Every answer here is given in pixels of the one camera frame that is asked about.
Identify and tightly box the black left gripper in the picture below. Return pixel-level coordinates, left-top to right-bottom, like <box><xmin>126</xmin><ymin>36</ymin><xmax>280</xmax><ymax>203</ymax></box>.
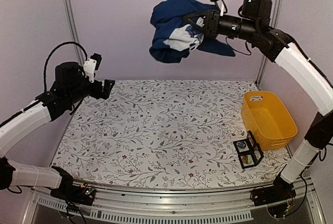
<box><xmin>67</xmin><ymin>78</ymin><xmax>115</xmax><ymax>105</ymax></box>

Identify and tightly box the navy blue printed t-shirt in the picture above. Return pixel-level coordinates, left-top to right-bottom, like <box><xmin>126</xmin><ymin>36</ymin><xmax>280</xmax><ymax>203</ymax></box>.
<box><xmin>149</xmin><ymin>0</ymin><xmax>235</xmax><ymax>63</ymax></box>

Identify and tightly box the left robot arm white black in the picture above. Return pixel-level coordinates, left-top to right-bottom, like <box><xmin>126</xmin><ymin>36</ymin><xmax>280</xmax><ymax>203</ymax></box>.
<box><xmin>1</xmin><ymin>59</ymin><xmax>115</xmax><ymax>200</ymax></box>

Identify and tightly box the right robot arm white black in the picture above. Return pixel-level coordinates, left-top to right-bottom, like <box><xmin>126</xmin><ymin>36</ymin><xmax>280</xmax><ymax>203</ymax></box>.
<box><xmin>183</xmin><ymin>0</ymin><xmax>332</xmax><ymax>201</ymax></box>

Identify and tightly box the black display box orange brooch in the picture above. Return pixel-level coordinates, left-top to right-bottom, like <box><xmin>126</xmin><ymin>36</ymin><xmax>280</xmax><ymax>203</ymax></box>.
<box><xmin>238</xmin><ymin>144</ymin><xmax>264</xmax><ymax>169</ymax></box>

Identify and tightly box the floral patterned table mat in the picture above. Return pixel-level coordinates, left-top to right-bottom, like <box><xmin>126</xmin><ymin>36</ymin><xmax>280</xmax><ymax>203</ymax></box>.
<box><xmin>52</xmin><ymin>80</ymin><xmax>290</xmax><ymax>189</ymax></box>

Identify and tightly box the yellow plastic basket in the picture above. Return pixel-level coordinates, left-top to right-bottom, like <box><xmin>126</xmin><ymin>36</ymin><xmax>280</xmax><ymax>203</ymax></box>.
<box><xmin>241</xmin><ymin>91</ymin><xmax>298</xmax><ymax>151</ymax></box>

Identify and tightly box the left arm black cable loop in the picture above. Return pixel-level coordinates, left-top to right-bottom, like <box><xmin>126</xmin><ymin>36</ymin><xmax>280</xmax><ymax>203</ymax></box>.
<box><xmin>43</xmin><ymin>41</ymin><xmax>88</xmax><ymax>92</ymax></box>

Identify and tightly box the right aluminium corner post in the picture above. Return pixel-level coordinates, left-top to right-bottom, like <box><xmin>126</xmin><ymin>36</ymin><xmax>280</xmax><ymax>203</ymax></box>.
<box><xmin>254</xmin><ymin>0</ymin><xmax>286</xmax><ymax>84</ymax></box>

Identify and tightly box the aluminium corner post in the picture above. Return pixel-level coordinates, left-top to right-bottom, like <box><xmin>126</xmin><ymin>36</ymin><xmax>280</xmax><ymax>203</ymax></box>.
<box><xmin>58</xmin><ymin>0</ymin><xmax>83</xmax><ymax>63</ymax></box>
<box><xmin>254</xmin><ymin>0</ymin><xmax>286</xmax><ymax>84</ymax></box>

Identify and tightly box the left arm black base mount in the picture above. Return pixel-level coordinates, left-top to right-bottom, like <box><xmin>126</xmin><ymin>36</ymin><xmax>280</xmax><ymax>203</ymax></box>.
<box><xmin>50</xmin><ymin>166</ymin><xmax>96</xmax><ymax>206</ymax></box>

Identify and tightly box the left aluminium corner post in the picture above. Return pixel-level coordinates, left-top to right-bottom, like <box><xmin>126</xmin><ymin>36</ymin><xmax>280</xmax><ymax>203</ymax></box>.
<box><xmin>58</xmin><ymin>0</ymin><xmax>83</xmax><ymax>63</ymax></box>

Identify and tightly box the aluminium front rail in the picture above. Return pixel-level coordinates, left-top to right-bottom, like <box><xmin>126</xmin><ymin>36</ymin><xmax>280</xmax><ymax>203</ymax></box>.
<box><xmin>23</xmin><ymin>177</ymin><xmax>328</xmax><ymax>223</ymax></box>

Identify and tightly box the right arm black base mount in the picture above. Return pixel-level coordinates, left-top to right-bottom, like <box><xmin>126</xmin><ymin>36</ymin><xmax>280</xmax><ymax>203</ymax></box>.
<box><xmin>250</xmin><ymin>181</ymin><xmax>296</xmax><ymax>206</ymax></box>

